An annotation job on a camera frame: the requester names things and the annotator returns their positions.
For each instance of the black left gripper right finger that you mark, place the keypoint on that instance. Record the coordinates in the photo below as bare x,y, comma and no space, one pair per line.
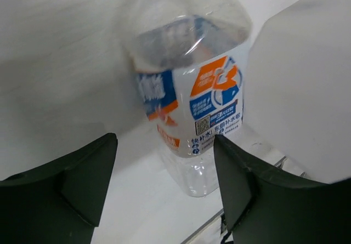
265,204

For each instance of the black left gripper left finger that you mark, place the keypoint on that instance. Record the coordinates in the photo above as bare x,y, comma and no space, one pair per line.
61,201

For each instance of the white octagonal plastic bin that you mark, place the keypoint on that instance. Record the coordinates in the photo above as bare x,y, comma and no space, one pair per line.
297,86

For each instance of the white cap labeled bottle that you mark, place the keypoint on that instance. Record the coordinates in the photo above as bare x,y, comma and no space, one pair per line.
189,58

